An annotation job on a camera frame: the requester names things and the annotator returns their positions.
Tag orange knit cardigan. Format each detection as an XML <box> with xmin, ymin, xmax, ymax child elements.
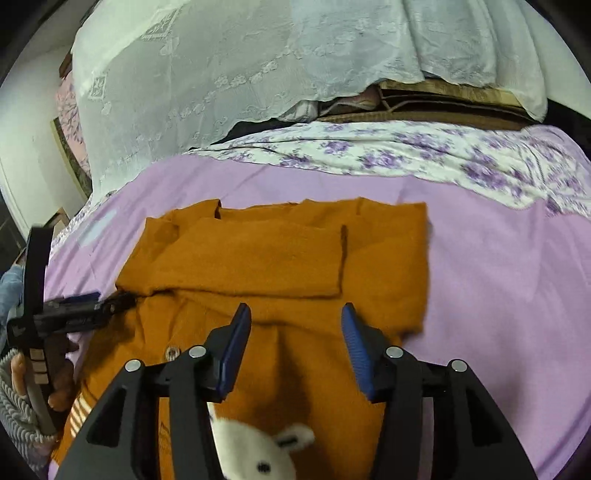
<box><xmin>52</xmin><ymin>198</ymin><xmax>429</xmax><ymax>479</ymax></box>

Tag purple bed sheet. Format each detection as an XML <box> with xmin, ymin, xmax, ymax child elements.
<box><xmin>45</xmin><ymin>155</ymin><xmax>590</xmax><ymax>479</ymax></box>

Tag green patterned picture panel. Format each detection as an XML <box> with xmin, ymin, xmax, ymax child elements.
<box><xmin>50</xmin><ymin>117</ymin><xmax>92</xmax><ymax>199</ymax></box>

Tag pink floral hanging cloth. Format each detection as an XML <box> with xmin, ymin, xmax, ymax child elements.
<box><xmin>55</xmin><ymin>72</ymin><xmax>91</xmax><ymax>178</ymax></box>

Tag white lace mosquito net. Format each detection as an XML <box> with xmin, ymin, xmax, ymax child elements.
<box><xmin>73</xmin><ymin>1</ymin><xmax>547</xmax><ymax>195</ymax></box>

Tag brown striped folded blanket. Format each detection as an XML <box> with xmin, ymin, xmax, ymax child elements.
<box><xmin>320</xmin><ymin>79</ymin><xmax>537</xmax><ymax>131</ymax></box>

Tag folded light blue towel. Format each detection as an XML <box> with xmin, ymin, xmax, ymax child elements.
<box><xmin>0</xmin><ymin>264</ymin><xmax>23</xmax><ymax>351</ymax></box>

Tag person's left hand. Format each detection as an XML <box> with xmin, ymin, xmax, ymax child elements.
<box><xmin>10</xmin><ymin>340</ymin><xmax>79</xmax><ymax>412</ymax></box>

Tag purple floral white quilt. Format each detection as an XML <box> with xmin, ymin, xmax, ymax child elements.
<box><xmin>48</xmin><ymin>120</ymin><xmax>591</xmax><ymax>259</ymax></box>

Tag striped knit sleeve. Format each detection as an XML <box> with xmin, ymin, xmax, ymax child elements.
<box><xmin>0</xmin><ymin>349</ymin><xmax>58</xmax><ymax>479</ymax></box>

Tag framed picture leaning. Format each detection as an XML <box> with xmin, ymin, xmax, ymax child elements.
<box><xmin>44</xmin><ymin>208</ymin><xmax>70</xmax><ymax>239</ymax></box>

